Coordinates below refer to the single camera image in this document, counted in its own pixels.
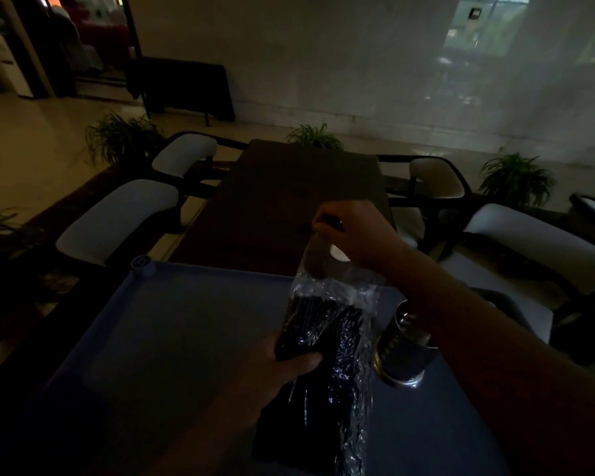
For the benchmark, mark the person's left hand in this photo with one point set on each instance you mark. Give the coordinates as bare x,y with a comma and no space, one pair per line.
264,374

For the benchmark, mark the person's right hand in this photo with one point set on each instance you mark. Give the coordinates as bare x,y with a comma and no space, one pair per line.
364,235

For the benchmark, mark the person's left thumb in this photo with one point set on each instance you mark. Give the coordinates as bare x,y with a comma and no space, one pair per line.
300,362

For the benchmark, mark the person's right fingers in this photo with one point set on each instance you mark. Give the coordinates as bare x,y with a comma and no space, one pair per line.
327,218

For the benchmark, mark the clear bag of black straws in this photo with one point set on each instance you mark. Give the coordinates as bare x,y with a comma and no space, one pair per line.
327,361

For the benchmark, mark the person's left forearm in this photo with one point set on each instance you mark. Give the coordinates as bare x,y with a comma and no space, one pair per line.
198,441

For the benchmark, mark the person's right forearm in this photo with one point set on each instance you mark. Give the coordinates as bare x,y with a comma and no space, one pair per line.
501,371

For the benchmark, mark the dark brown table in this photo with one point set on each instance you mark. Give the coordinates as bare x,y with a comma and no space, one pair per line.
282,203

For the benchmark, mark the green potted plant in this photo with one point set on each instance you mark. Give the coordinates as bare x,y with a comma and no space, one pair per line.
121,138
0,242
516,179
315,137

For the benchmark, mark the shiny metal cup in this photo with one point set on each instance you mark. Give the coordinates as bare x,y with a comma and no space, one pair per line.
402,347

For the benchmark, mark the white cushioned black chair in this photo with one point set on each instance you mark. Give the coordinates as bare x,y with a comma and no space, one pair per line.
184,154
434,183
530,262
114,220
594,205

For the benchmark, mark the blue plastic cart tray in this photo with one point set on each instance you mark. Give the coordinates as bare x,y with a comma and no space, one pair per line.
178,361

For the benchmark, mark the black draped table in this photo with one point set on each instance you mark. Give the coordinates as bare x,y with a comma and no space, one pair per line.
183,86

